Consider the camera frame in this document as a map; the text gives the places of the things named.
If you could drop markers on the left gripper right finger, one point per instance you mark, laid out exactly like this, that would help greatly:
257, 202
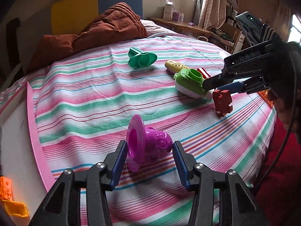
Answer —
237, 205

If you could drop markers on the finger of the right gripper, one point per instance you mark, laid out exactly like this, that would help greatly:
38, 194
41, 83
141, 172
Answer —
251, 85
226, 78

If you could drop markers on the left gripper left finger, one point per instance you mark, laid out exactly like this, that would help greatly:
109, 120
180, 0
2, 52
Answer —
61, 206

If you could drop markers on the red lipstick tube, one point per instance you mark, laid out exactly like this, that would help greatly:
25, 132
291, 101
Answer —
203, 73

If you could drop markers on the red building block piece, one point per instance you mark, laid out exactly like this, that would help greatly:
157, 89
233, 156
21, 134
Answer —
222, 101

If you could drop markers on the lime green plug adapter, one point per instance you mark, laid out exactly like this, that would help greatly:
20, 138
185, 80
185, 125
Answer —
190, 83

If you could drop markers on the yellow patterned oval case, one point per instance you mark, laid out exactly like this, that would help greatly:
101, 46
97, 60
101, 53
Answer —
175, 66

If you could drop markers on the orange plastic scoop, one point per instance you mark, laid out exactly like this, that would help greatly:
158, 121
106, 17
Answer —
16, 209

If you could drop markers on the teal green plastic stamp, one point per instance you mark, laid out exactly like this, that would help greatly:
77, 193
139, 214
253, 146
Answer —
139, 59

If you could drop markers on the purple plastic funnel toy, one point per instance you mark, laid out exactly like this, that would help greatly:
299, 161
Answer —
146, 145

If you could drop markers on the brown massage comb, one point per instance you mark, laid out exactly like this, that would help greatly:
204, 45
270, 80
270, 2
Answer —
264, 96

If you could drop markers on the orange linked cubes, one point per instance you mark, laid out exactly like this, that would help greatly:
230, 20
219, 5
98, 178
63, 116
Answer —
6, 188

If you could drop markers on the person right hand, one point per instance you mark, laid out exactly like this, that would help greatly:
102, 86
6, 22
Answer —
284, 113

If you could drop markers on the wooden bedside shelf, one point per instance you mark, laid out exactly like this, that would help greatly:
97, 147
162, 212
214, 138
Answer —
182, 26

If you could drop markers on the pink curtain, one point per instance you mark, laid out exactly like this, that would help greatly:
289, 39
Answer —
210, 13

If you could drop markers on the pink white tray box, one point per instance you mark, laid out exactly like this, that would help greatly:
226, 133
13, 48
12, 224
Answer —
22, 156

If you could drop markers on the purple small box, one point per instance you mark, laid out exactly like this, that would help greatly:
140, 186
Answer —
177, 16

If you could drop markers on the white small box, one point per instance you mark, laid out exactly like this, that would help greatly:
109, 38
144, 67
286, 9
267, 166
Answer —
168, 10

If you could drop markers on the striped bed sheet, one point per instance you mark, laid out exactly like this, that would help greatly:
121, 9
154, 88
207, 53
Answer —
83, 105

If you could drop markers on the rust brown quilt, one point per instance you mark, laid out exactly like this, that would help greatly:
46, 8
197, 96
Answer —
118, 23

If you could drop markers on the grey yellow blue headboard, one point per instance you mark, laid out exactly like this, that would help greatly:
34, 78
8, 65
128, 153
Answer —
63, 17

